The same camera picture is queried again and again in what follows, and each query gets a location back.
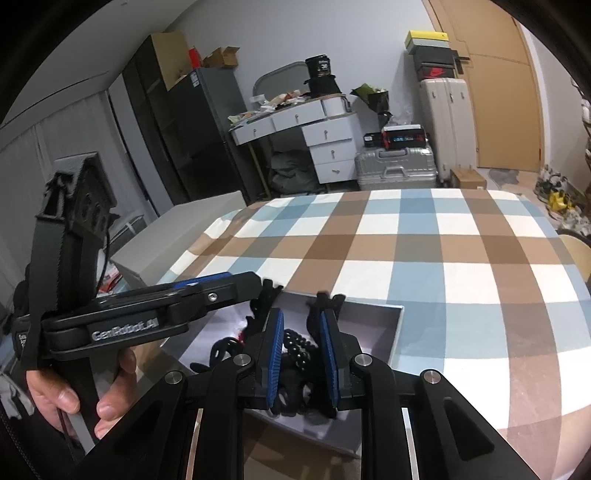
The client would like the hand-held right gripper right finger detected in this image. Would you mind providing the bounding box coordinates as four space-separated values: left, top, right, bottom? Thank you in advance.
316 309 527 480

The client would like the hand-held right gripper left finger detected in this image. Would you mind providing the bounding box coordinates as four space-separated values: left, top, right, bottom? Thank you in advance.
69 308 284 480

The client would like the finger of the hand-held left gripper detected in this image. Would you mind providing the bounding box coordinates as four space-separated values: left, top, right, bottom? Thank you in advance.
99 271 262 324

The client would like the thick black spiral hair tie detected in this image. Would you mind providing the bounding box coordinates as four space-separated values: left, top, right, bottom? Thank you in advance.
283 329 320 371

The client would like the black scrunchie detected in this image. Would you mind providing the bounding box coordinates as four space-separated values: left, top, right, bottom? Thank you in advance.
270 364 324 416

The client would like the grey storage box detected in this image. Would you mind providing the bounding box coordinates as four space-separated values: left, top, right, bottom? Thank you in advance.
166 291 404 457

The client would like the person's left forearm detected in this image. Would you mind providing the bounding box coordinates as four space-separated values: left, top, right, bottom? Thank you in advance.
0 406 70 480

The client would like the person's left hand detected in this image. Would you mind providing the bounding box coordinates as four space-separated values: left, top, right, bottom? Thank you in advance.
26 348 138 439

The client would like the white cardboard box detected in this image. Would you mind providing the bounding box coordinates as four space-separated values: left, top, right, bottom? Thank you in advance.
111 191 247 289

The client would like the checkered tablecloth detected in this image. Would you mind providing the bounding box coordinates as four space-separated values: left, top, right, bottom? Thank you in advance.
157 189 578 480

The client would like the dark clothes heap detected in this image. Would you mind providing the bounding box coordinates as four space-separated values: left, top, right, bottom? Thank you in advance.
270 152 324 195

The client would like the grey curtain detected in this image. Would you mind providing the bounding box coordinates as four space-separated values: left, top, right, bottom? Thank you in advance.
0 88 162 296

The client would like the black refrigerator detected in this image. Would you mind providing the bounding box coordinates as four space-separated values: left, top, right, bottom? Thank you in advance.
167 67 252 204

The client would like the pile of desk clutter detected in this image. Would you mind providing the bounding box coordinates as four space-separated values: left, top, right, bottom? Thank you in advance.
228 90 319 127

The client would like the dark wardrobe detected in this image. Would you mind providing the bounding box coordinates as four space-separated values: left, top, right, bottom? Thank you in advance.
122 34 195 204

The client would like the white drawer desk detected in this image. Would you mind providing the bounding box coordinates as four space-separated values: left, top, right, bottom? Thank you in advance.
231 95 358 185

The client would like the silver suitcase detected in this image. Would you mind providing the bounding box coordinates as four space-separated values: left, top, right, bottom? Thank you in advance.
355 145 437 191

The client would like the grey arched panel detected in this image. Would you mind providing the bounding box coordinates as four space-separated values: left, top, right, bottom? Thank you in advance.
253 62 310 107

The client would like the small brown cardboard box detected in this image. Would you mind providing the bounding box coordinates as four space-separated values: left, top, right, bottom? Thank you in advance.
203 46 241 69
450 167 488 190

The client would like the large brown cardboard box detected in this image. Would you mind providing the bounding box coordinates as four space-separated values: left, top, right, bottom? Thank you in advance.
151 31 192 90

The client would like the black box with red print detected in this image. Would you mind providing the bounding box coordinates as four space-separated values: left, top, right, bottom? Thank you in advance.
382 124 428 151

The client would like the dark green bouquet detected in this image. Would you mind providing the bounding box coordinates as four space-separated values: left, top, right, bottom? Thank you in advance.
351 83 391 114

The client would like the white suitcase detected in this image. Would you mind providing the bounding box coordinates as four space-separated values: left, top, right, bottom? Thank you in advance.
419 78 477 185

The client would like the pile of sneakers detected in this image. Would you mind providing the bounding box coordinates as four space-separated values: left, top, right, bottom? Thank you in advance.
533 164 583 222

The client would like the red logo shoe box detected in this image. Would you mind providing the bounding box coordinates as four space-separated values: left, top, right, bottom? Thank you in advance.
416 65 458 84

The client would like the black shoe box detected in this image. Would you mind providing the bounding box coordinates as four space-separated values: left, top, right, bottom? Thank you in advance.
409 48 462 68

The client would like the wooden door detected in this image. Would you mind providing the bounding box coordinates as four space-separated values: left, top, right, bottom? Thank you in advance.
425 0 543 169

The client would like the yellow lid shoe box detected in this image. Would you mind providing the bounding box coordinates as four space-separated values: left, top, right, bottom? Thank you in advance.
405 30 450 51

